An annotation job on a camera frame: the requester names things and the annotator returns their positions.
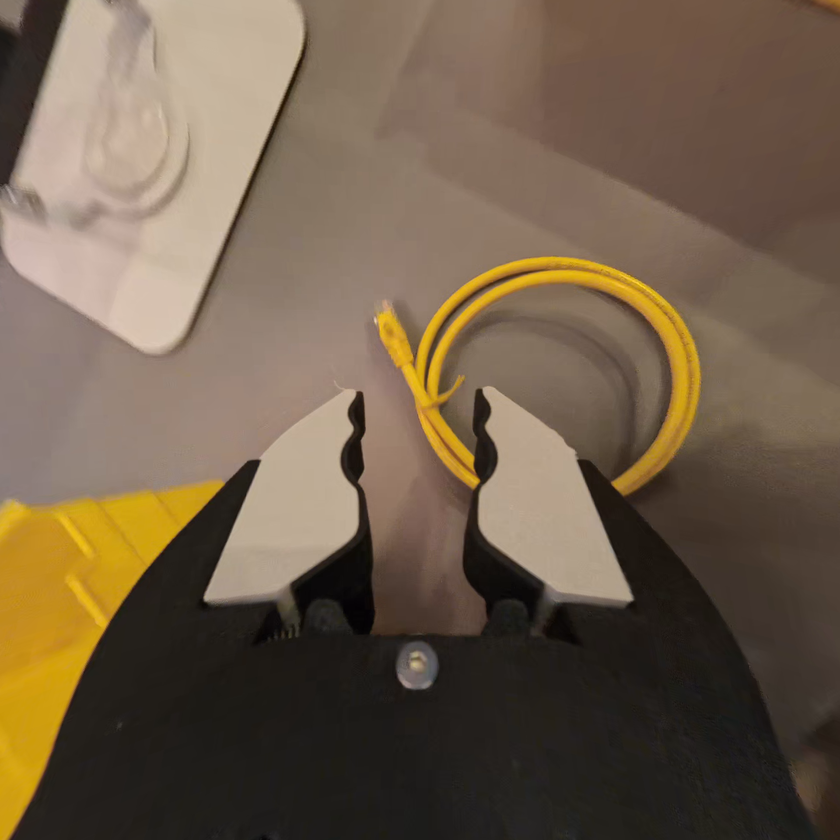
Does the yellow ethernet cable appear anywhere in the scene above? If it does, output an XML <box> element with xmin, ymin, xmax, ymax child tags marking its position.
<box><xmin>373</xmin><ymin>256</ymin><xmax>703</xmax><ymax>497</ymax></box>

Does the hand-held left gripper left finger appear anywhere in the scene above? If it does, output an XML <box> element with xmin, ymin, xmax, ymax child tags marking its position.
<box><xmin>202</xmin><ymin>389</ymin><xmax>376</xmax><ymax>636</ymax></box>

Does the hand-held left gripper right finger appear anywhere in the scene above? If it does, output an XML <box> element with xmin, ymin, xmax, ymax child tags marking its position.
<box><xmin>461</xmin><ymin>386</ymin><xmax>635</xmax><ymax>636</ymax></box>

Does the yellow plastic bin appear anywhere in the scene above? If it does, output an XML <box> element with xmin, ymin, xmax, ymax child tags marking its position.
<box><xmin>0</xmin><ymin>480</ymin><xmax>228</xmax><ymax>840</ymax></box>

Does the white rounded plate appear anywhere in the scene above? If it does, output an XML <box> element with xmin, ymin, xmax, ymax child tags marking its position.
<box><xmin>0</xmin><ymin>0</ymin><xmax>308</xmax><ymax>357</ymax></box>

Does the yellow twist tie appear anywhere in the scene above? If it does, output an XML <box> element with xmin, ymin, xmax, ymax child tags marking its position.
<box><xmin>425</xmin><ymin>374</ymin><xmax>467</xmax><ymax>410</ymax></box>

